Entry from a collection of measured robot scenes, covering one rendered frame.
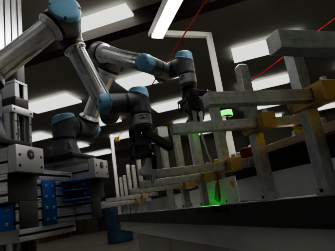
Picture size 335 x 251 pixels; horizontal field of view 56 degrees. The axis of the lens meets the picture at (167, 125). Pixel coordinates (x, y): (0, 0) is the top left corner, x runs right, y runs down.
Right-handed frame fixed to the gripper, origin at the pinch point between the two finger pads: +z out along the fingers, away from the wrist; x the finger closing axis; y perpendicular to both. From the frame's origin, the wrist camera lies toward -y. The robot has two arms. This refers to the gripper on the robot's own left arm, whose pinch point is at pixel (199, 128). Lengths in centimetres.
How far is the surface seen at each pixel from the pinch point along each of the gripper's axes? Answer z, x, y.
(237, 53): -218, -371, 236
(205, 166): 16.6, 5.7, -5.8
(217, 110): -6.4, -6.6, -5.8
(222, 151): 10.8, -5.2, -5.6
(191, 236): 48, -25, 43
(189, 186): 21.7, -20.7, 33.9
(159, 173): 17.1, 23.0, 0.7
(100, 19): -219, -97, 246
